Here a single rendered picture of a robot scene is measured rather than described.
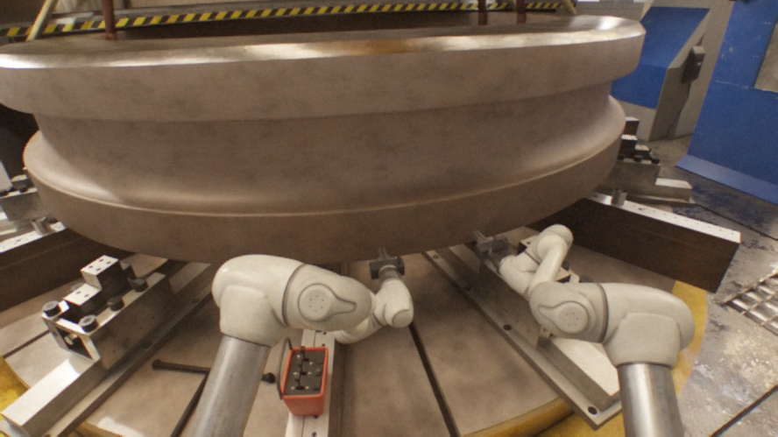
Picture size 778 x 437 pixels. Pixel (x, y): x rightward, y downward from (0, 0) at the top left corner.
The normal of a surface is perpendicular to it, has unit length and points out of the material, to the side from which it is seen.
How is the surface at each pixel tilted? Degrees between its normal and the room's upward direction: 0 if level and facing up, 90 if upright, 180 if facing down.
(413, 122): 90
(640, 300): 17
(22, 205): 90
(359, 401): 0
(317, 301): 49
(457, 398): 0
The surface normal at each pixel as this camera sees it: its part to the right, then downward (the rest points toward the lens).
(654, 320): -0.09, -0.49
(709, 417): -0.02, -0.89
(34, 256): 0.75, 0.29
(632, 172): -0.33, 0.44
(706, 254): -0.66, 0.36
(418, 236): 0.24, 0.44
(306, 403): 0.05, 0.56
